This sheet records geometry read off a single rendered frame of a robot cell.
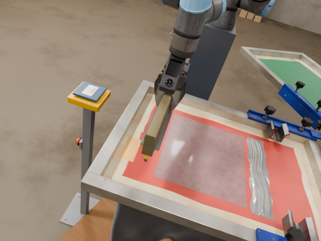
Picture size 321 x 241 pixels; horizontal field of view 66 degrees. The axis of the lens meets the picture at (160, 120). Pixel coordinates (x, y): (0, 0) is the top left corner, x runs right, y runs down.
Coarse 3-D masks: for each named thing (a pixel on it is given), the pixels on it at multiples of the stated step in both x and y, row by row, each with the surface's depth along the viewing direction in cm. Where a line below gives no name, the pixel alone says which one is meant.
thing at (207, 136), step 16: (176, 112) 103; (144, 128) 91; (176, 128) 95; (192, 128) 98; (208, 128) 100; (224, 128) 102; (192, 144) 90; (208, 144) 92; (224, 144) 94; (240, 144) 97; (272, 144) 101; (240, 160) 90; (272, 160) 94; (288, 160) 96; (288, 176) 89
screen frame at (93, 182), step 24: (144, 96) 102; (192, 96) 109; (120, 120) 86; (240, 120) 107; (312, 144) 101; (96, 168) 69; (312, 168) 94; (96, 192) 66; (120, 192) 65; (144, 192) 67; (168, 216) 65; (192, 216) 65; (216, 216) 66; (240, 240) 64
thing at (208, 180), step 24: (168, 144) 88; (144, 168) 77; (168, 168) 79; (192, 168) 82; (216, 168) 84; (240, 168) 87; (192, 192) 75; (216, 192) 77; (240, 192) 79; (288, 192) 83; (312, 216) 78
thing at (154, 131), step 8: (176, 88) 87; (168, 96) 77; (160, 104) 73; (168, 104) 74; (160, 112) 70; (152, 120) 67; (160, 120) 67; (152, 128) 64; (160, 128) 68; (152, 136) 62; (144, 144) 64; (152, 144) 63; (144, 152) 66; (152, 152) 65
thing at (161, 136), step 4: (156, 108) 82; (168, 112) 81; (152, 116) 78; (168, 116) 80; (168, 120) 78; (164, 124) 76; (164, 128) 75; (160, 132) 73; (164, 132) 73; (144, 136) 71; (160, 136) 72; (160, 140) 71; (140, 144) 69; (156, 144) 69; (160, 144) 69; (156, 148) 68
